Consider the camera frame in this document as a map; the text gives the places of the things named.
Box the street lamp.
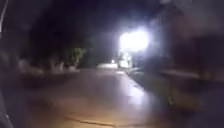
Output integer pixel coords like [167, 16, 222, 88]
[118, 28, 150, 69]

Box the dark asphalt road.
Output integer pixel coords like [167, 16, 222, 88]
[0, 67, 224, 128]

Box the row of trees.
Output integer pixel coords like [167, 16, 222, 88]
[13, 43, 88, 74]

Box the raised verge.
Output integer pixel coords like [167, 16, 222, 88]
[128, 68, 224, 114]

